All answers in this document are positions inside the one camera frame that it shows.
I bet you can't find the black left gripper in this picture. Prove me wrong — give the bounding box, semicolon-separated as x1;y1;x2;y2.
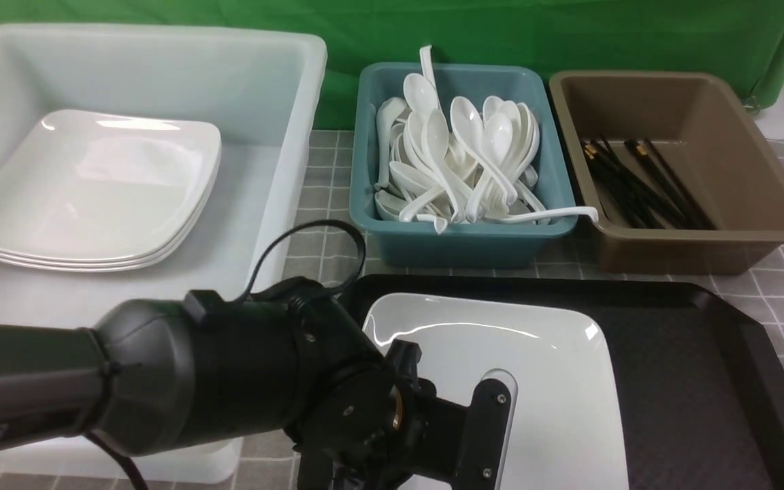
287;278;470;489

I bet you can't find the large white square plate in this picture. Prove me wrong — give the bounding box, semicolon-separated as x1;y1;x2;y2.
362;293;629;489

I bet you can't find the white ceramic soup spoon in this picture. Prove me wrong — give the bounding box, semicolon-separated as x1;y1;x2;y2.
449;96;517;208

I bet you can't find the black chopstick gold band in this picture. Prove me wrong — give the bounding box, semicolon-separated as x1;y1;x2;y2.
584;142;664;229
583;144;645;227

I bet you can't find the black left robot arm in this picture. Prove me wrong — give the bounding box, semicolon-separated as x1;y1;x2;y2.
0;279;466;489

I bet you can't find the middle stacked white plate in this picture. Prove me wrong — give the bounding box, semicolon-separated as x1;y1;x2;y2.
0;163;220;273

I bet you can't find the stacked white plate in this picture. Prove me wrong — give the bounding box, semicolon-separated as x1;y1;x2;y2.
0;163;220;273
0;110;222;271
0;178;218;273

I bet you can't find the bottom stacked white plate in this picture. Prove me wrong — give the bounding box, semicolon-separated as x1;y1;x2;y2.
0;178;218;273

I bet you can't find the top stacked white plate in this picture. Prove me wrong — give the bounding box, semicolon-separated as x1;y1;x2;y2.
0;110;222;271

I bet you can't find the teal plastic spoon bin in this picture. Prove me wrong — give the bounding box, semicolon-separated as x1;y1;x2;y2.
349;62;578;269

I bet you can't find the white spoon over bin edge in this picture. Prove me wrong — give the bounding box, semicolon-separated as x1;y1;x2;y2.
486;207;600;224

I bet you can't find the white spoon centre top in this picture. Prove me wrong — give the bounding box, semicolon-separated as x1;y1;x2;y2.
422;108;466;223

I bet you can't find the white spoon right top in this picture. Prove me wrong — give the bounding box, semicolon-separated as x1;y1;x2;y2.
466;110;519;223

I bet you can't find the white spoon left side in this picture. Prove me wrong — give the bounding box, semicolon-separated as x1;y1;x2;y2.
374;97;408;191

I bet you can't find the black serving tray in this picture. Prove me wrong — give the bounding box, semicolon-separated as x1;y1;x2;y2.
341;275;784;489

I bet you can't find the large translucent white bin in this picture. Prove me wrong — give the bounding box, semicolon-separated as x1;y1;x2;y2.
0;23;329;484

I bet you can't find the white spoon standing at back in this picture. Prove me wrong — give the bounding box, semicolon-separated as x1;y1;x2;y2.
419;44;441;109

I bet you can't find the black chopstick in bin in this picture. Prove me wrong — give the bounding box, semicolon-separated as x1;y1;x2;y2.
623;139;716;230
589;140;689;229

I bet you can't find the brown plastic chopstick bin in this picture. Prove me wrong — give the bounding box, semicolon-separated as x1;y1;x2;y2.
549;71;784;275

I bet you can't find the green backdrop cloth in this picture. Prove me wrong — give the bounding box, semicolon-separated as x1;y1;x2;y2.
0;1;784;129

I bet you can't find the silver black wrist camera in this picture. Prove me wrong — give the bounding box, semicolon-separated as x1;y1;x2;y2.
455;369;519;489

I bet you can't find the black camera cable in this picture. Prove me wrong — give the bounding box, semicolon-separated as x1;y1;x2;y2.
79;219;367;490

